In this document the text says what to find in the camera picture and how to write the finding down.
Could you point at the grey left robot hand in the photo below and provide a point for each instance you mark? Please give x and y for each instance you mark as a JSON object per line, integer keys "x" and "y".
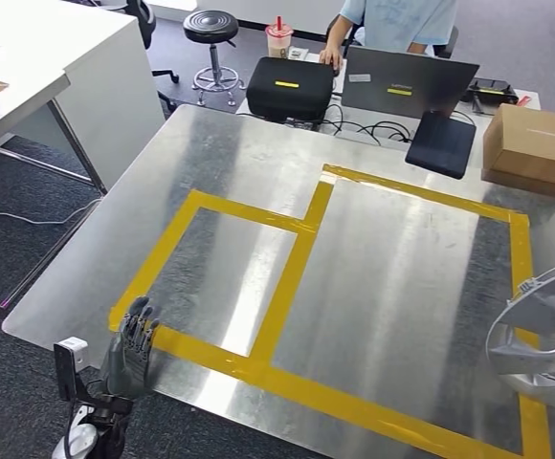
{"x": 126, "y": 367}

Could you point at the person's right hand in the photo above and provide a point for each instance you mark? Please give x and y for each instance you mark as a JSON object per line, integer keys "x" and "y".
{"x": 331, "y": 57}

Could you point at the grey plastic wheel hubcap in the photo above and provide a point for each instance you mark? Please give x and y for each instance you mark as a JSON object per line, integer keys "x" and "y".
{"x": 540, "y": 317}

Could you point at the person's right forearm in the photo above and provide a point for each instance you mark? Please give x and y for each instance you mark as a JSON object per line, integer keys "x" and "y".
{"x": 340, "y": 33}

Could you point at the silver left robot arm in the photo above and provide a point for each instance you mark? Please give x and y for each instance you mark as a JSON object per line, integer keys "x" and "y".
{"x": 83, "y": 440}

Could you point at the stainless steel workbench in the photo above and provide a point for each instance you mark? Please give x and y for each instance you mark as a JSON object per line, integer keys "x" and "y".
{"x": 138, "y": 209}

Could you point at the black carrying case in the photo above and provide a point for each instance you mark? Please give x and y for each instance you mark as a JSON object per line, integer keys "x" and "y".
{"x": 289, "y": 92}

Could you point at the drink cup with red straw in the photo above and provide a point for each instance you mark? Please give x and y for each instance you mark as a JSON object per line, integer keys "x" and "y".
{"x": 279, "y": 41}

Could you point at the person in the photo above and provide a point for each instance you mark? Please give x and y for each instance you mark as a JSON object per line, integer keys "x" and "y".
{"x": 401, "y": 22}

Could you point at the grey laptop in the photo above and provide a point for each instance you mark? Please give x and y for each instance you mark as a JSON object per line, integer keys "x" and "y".
{"x": 407, "y": 82}

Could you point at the black round stool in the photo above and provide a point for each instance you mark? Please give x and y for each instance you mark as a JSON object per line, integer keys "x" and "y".
{"x": 210, "y": 26}

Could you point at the dark flat box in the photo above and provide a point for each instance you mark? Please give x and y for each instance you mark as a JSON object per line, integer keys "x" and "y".
{"x": 442, "y": 146}

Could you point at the black router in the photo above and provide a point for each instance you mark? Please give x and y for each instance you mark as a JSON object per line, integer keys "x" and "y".
{"x": 490, "y": 92}

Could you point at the black office chair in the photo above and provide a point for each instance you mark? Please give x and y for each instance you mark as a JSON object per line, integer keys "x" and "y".
{"x": 146, "y": 25}

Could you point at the small red object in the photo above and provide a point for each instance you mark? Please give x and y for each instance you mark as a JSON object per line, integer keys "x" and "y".
{"x": 524, "y": 100}

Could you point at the brown cardboard box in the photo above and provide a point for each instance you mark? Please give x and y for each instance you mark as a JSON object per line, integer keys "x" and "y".
{"x": 531, "y": 146}

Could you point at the steel table with tape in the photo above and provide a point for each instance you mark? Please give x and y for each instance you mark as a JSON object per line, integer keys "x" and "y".
{"x": 19, "y": 108}

